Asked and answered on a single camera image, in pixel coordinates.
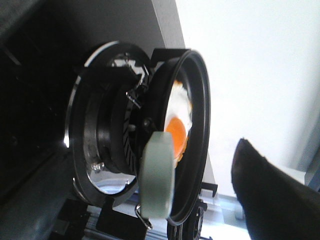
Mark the fried egg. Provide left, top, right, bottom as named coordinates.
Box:
left=164, top=80, right=193, bottom=165

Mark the black frying pan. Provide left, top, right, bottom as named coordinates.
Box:
left=137, top=48, right=211, bottom=226

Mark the wire pan trivet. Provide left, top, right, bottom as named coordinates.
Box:
left=125, top=88, right=153, bottom=231

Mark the black gas burner left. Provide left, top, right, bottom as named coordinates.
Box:
left=97, top=84, right=149, bottom=175

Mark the black glass cooktop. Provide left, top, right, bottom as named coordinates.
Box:
left=0, top=0, right=165, bottom=240

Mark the black pan support left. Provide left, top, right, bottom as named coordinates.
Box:
left=64, top=41, right=211, bottom=230

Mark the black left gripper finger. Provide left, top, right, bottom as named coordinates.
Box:
left=231, top=138, right=320, bottom=240

